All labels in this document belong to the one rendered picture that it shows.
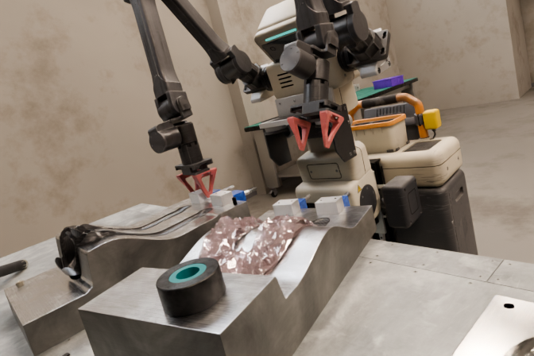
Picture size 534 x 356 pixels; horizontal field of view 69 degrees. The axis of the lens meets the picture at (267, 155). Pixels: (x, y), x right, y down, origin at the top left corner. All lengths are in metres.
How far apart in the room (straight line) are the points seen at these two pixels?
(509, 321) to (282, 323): 0.25
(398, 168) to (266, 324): 1.03
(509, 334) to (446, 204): 1.03
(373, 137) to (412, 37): 6.68
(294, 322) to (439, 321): 0.19
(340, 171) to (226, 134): 3.19
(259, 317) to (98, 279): 0.41
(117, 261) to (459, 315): 0.59
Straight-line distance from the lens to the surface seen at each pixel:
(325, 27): 0.94
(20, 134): 3.41
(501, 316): 0.47
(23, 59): 3.52
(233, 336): 0.46
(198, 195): 1.06
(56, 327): 0.83
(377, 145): 1.51
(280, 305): 0.53
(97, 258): 0.82
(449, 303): 0.62
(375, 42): 1.12
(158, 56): 1.10
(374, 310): 0.62
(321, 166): 1.28
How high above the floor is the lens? 1.14
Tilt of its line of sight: 9 degrees down
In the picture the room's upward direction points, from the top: 14 degrees counter-clockwise
